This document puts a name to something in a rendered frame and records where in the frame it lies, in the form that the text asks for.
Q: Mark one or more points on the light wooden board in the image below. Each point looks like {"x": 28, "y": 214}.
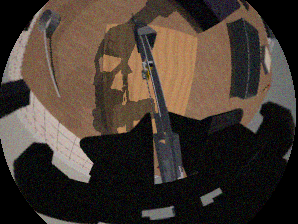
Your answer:
{"x": 126, "y": 94}

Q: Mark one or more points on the beige flat block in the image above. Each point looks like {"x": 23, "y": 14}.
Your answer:
{"x": 265, "y": 59}

